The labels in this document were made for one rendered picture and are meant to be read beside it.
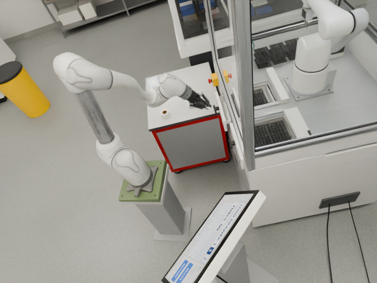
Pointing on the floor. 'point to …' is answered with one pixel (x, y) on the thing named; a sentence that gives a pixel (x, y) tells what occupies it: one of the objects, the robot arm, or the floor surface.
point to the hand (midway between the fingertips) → (209, 107)
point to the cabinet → (311, 189)
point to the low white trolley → (189, 124)
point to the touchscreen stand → (244, 270)
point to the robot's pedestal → (167, 215)
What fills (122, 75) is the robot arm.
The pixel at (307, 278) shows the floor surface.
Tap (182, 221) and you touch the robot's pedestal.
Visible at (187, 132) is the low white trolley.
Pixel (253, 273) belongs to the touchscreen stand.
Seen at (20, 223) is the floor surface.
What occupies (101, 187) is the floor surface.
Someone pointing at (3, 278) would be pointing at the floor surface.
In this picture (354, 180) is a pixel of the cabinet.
